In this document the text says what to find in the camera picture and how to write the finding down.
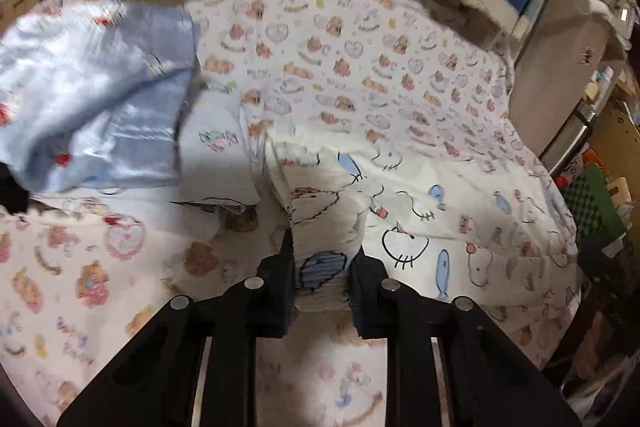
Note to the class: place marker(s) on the white cat fish print pants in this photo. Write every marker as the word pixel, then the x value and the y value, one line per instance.
pixel 425 217

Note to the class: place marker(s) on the bear print bed sheet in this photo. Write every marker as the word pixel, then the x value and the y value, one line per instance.
pixel 350 57

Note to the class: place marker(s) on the beige cabinet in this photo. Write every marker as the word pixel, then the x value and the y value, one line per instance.
pixel 560 57

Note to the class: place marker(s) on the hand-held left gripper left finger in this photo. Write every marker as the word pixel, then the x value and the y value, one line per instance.
pixel 280 297

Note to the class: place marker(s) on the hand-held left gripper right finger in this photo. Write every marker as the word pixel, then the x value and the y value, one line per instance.
pixel 362 302

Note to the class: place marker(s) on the light blue satin cloth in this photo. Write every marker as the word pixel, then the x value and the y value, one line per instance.
pixel 90 107

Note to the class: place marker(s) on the pale blue printed cloth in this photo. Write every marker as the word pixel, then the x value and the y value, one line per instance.
pixel 215 167

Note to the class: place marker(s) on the green checkered basket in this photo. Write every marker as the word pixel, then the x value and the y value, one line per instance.
pixel 595 207

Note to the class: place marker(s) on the metal rail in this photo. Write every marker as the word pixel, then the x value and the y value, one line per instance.
pixel 570 139

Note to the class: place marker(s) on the glass jar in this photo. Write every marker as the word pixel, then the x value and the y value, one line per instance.
pixel 625 7

